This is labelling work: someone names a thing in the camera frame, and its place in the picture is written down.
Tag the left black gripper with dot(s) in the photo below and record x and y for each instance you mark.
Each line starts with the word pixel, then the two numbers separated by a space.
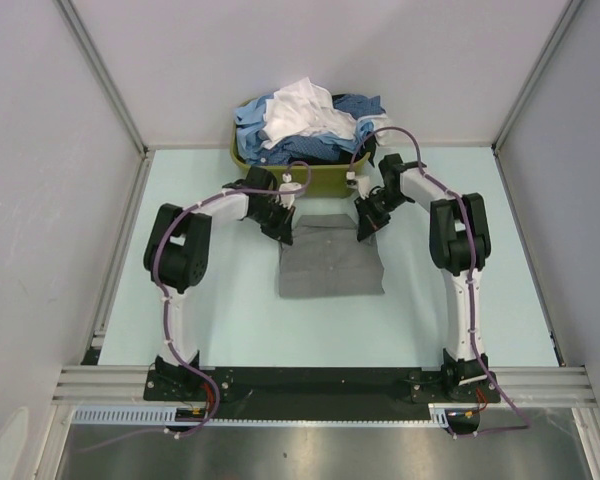
pixel 282 229

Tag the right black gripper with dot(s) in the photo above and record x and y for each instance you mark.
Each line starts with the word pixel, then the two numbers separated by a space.
pixel 368 221

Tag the grey long sleeve shirt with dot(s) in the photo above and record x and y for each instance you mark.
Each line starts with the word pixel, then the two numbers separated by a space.
pixel 327 260

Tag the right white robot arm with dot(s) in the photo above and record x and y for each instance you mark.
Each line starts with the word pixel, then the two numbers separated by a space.
pixel 459 244

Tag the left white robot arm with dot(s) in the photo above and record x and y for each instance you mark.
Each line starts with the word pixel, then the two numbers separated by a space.
pixel 177 252

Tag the olive green laundry basket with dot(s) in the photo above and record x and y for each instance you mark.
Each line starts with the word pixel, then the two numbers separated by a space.
pixel 324 181

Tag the black garment with button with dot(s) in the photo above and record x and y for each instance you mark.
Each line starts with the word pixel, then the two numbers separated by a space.
pixel 370 150

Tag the dark blue dotted shirt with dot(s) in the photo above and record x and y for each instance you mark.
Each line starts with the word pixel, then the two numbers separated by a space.
pixel 330 130

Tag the light blue shirt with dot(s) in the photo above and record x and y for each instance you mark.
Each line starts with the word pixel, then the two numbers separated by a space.
pixel 249 124

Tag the white shirt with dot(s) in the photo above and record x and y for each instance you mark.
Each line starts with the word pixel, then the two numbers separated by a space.
pixel 303 110

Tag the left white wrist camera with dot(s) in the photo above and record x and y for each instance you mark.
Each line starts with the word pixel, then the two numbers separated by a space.
pixel 289 189

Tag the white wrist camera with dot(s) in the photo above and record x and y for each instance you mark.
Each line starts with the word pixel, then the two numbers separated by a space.
pixel 359 182
pixel 289 189

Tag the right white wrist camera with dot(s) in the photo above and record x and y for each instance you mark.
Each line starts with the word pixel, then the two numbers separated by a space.
pixel 359 182

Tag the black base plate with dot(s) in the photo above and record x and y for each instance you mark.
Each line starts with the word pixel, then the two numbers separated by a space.
pixel 350 385

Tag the white slotted cable duct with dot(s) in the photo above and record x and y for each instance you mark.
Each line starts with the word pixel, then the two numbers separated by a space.
pixel 274 411

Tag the aluminium frame rail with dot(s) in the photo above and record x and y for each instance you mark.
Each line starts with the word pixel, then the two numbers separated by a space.
pixel 529 387

